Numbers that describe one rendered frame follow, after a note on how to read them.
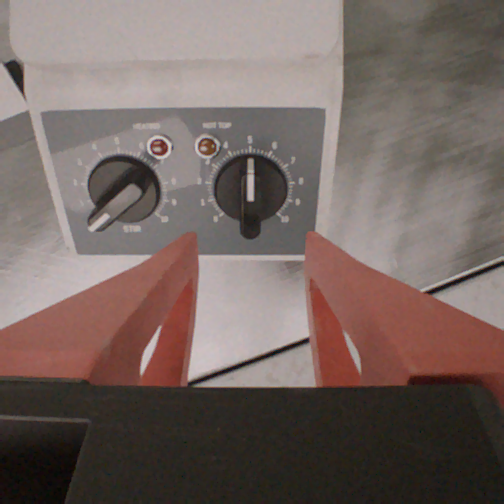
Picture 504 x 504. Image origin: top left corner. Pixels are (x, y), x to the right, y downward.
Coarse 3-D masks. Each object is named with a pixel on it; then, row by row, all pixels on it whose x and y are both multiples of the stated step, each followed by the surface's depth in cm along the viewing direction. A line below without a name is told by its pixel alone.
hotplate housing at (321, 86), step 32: (320, 64) 17; (32, 96) 17; (64, 96) 17; (96, 96) 17; (128, 96) 17; (160, 96) 17; (192, 96) 17; (224, 96) 17; (256, 96) 17; (288, 96) 17; (320, 96) 17; (320, 192) 19; (64, 224) 20; (320, 224) 21; (96, 256) 22; (128, 256) 22; (224, 256) 22; (256, 256) 22; (288, 256) 22
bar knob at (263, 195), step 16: (240, 160) 18; (256, 160) 18; (224, 176) 18; (240, 176) 17; (256, 176) 17; (272, 176) 18; (224, 192) 19; (240, 192) 17; (256, 192) 17; (272, 192) 19; (224, 208) 19; (240, 208) 18; (256, 208) 18; (272, 208) 19; (240, 224) 18; (256, 224) 18
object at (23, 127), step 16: (0, 64) 21; (16, 64) 23; (16, 80) 23; (16, 96) 22; (0, 112) 23; (16, 112) 23; (0, 128) 23; (16, 128) 23; (32, 128) 23; (0, 144) 23; (16, 144) 23
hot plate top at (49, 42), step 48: (48, 0) 15; (96, 0) 15; (144, 0) 15; (192, 0) 15; (240, 0) 15; (288, 0) 15; (336, 0) 15; (48, 48) 15; (96, 48) 15; (144, 48) 15; (192, 48) 15; (240, 48) 15; (288, 48) 15
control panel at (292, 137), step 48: (48, 144) 18; (96, 144) 18; (144, 144) 18; (192, 144) 18; (240, 144) 18; (288, 144) 18; (192, 192) 19; (288, 192) 19; (96, 240) 21; (144, 240) 21; (240, 240) 21; (288, 240) 21
